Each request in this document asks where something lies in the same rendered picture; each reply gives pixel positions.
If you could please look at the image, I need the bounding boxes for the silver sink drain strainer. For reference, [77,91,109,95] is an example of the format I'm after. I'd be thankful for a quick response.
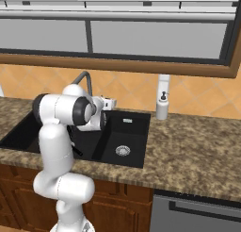
[115,144,132,157]

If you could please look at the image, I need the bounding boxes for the black kitchen sink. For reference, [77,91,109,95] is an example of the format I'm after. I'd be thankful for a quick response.
[0,108,152,170]

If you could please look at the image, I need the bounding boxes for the grey curved tap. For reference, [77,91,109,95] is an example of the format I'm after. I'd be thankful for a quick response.
[71,70,94,98]

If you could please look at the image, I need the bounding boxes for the brown wooden cupboard door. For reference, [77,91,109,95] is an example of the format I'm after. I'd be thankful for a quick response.
[82,178,154,232]
[0,163,60,232]

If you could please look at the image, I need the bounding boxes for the white soap dispenser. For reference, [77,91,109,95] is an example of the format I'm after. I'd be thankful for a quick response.
[155,91,170,121]

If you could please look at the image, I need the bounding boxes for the wooden framed window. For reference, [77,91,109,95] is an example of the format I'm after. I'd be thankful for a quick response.
[0,0,241,79]

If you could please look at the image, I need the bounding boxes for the grey dishwasher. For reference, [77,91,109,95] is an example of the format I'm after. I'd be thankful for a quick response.
[149,189,241,232]

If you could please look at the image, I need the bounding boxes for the white window blinds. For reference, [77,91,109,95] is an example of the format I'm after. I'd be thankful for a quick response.
[0,0,241,22]

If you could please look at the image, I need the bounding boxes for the dark dishwasher handle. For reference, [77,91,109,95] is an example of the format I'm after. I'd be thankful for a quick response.
[169,200,241,224]

